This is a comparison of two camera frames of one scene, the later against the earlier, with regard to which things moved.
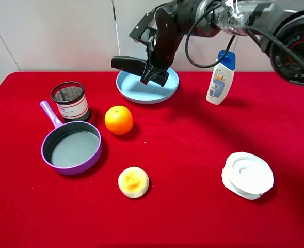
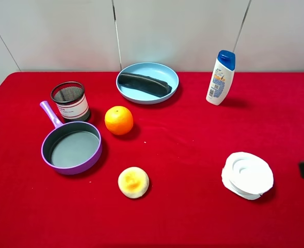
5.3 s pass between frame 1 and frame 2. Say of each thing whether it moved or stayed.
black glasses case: moved
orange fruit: stayed
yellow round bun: stayed
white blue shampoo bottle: stayed
